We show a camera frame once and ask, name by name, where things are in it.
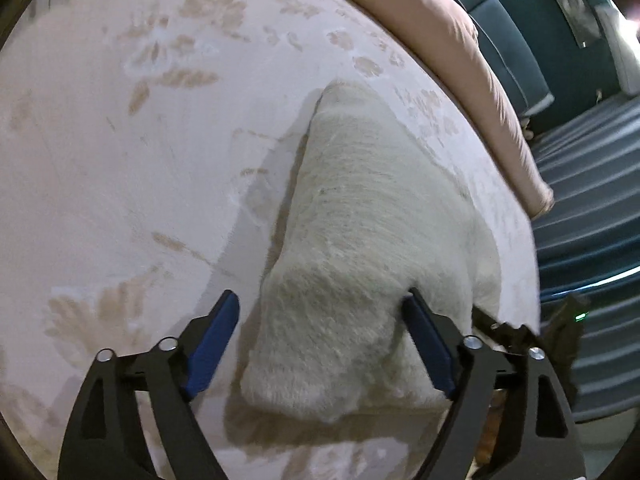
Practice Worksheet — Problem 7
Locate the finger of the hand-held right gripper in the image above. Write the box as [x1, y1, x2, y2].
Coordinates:
[472, 305, 536, 356]

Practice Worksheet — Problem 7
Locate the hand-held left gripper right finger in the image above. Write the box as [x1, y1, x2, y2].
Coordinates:
[402, 287, 587, 480]

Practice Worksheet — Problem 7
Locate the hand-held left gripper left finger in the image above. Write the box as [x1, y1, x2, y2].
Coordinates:
[57, 289, 241, 480]

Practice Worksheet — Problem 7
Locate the cream fuzzy garment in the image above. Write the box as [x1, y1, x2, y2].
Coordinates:
[240, 80, 503, 423]

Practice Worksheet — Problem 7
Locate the striped teal cloth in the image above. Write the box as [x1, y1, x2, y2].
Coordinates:
[530, 95, 640, 426]

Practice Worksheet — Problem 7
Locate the butterfly print blanket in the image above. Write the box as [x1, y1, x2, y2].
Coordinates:
[0, 0, 543, 480]

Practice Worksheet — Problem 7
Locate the teal padded headboard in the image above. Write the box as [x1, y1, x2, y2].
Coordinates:
[410, 0, 626, 136]

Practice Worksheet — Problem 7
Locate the floral wall art panel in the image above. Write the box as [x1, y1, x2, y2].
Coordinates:
[530, 0, 603, 51]

